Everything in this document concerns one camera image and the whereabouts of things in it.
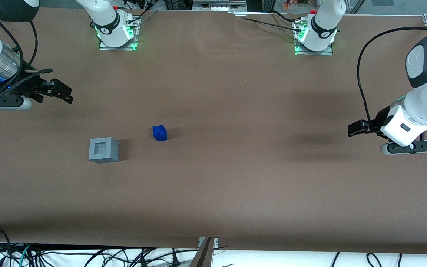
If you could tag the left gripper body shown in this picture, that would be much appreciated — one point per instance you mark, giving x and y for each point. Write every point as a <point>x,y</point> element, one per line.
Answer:
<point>379,118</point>

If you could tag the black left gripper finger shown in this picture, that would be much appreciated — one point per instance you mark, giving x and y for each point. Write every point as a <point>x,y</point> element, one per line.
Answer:
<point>358,128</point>

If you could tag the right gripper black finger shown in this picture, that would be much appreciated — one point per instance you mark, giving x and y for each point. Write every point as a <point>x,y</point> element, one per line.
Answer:
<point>59,90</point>
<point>35,97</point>

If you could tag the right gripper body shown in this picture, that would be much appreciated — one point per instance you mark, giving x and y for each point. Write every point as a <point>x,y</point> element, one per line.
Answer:
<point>26,88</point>

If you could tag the blue plastic part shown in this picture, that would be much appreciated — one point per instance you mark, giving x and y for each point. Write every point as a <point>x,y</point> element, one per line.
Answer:
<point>159,133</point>

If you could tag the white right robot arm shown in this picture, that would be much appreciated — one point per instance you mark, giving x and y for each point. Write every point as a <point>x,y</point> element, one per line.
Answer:
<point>104,15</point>

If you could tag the brown table cover sheet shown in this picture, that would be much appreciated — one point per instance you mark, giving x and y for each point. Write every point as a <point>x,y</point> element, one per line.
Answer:
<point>235,111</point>

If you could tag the orange background object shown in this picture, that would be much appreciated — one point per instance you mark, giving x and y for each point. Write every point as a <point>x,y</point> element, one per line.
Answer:
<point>295,3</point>

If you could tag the gray power strip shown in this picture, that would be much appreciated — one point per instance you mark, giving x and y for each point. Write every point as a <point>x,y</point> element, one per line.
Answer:
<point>219,5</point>

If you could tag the dark metal strut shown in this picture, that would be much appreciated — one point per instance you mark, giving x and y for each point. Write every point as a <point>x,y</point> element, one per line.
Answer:
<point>203,257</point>

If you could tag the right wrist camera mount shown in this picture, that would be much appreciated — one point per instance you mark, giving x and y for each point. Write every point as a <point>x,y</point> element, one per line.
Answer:
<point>17,104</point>

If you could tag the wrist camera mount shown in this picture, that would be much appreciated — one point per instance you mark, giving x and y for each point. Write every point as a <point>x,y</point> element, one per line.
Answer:
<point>17,104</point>
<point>421,146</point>

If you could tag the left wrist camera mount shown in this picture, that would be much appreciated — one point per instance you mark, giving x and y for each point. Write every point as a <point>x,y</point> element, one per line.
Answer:
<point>421,146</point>

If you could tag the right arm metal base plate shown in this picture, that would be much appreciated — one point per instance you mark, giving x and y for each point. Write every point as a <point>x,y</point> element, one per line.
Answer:
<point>106,48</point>

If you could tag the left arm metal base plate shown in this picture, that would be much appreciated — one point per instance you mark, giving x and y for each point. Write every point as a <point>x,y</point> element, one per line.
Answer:
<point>324,53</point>

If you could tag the silver metal bracket plate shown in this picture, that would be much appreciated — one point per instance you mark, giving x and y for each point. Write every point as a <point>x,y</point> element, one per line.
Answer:
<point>215,241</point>

